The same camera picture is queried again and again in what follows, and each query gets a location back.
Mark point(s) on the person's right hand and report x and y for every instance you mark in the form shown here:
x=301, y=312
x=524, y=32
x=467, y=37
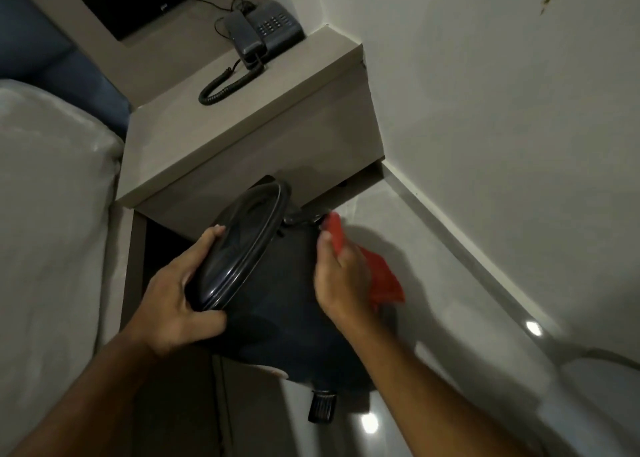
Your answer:
x=345, y=287

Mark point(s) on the person's left hand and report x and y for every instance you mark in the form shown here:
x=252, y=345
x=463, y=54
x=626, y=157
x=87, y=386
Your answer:
x=167, y=304

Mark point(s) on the person's left thumb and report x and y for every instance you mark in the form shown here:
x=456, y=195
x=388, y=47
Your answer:
x=207, y=321

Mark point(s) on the person's right thumb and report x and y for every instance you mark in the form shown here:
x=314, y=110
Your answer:
x=324, y=259

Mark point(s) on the black pedal trash bin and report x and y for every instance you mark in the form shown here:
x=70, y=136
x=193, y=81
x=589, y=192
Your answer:
x=285, y=302

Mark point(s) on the red cleaning cloth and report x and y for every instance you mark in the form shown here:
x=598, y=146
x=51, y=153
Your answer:
x=380, y=277

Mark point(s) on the person's right forearm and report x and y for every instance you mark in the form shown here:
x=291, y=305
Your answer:
x=440, y=401

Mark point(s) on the person's left forearm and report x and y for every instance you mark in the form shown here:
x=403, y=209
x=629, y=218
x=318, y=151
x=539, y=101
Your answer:
x=85, y=399

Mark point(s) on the grey bedside table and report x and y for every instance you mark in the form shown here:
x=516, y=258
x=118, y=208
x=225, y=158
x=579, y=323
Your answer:
x=240, y=137

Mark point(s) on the white bed mattress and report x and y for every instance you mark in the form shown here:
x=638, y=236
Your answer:
x=47, y=252

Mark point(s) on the dark desk telephone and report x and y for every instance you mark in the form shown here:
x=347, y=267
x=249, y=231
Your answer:
x=265, y=32

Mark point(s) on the blue padded headboard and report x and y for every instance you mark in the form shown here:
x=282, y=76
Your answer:
x=55, y=67

